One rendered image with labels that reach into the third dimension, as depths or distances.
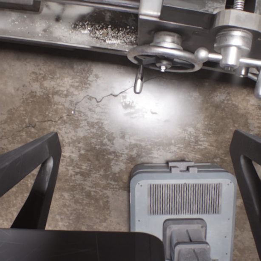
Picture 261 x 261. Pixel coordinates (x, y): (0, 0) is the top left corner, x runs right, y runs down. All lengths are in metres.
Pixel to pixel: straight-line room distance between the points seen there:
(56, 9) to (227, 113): 1.03
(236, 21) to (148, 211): 0.92
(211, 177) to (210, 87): 0.52
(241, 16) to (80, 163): 1.15
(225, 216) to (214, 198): 0.11
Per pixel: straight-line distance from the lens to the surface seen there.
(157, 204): 1.16
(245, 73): 0.82
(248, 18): 0.50
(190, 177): 1.15
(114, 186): 1.40
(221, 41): 0.49
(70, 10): 1.04
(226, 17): 0.49
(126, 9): 0.78
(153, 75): 1.35
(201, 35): 0.64
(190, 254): 1.03
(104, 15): 1.01
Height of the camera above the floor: 1.33
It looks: 85 degrees down
